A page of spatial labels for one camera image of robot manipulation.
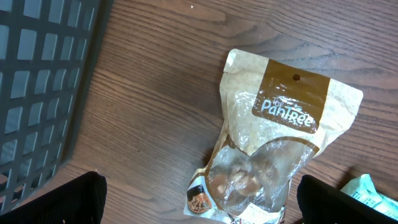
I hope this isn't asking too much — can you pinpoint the grey plastic mesh basket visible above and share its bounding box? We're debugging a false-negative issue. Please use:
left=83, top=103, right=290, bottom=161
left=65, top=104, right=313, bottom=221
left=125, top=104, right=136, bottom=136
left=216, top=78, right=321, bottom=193
left=1, top=0, right=112, bottom=213

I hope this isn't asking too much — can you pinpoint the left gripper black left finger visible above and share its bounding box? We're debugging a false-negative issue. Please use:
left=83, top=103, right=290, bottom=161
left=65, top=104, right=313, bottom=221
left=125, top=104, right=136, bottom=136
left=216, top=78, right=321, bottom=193
left=1, top=171, right=107, bottom=224

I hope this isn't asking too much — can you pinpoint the brown snack pouch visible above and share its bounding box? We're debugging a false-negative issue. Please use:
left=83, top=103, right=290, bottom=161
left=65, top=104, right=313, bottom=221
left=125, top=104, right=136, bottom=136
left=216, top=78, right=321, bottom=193
left=183, top=49, right=363, bottom=223

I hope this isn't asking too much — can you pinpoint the teal snack wrapper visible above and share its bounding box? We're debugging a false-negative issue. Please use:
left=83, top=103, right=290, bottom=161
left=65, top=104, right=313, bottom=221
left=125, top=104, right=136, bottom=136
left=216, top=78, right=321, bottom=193
left=340, top=174, right=397, bottom=220

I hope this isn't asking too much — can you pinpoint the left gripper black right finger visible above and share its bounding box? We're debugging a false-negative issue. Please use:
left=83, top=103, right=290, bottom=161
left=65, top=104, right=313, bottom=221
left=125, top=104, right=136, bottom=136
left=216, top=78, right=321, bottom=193
left=297, top=175, right=397, bottom=224

